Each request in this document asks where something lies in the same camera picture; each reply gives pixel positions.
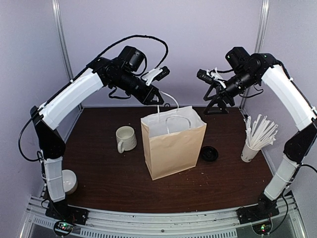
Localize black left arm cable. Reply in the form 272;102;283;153
17;34;170;162

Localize paper cup holding straws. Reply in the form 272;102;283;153
241;142;259;163

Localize left aluminium corner post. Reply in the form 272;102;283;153
51;0;82;112

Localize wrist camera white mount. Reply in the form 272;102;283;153
197;68;226;88
141;66;170;86

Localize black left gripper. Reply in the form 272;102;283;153
111;70;165;106

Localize right aluminium corner post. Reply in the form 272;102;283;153
240;0;270;110

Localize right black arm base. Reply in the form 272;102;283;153
236;192;279;224

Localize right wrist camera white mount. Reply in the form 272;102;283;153
197;68;226;88

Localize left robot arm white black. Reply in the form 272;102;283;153
31;46;170;220

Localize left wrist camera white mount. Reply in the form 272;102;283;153
141;66;170;86

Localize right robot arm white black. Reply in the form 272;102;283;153
197;47;317;219

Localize aluminium corner post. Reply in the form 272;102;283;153
51;0;82;112
240;0;270;110

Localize bundle of white wrapped straws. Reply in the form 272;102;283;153
244;114;278;150

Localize white ceramic bowl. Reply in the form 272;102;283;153
62;170;78;195

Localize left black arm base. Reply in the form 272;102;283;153
45;197;89;225

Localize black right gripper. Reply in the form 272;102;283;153
204;68;259;115

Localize brown paper bag white handles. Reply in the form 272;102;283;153
141;104;207;180

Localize aluminium front rail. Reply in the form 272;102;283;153
19;193;310;238

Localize white ribbed ceramic mug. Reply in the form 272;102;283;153
115;126;137;154

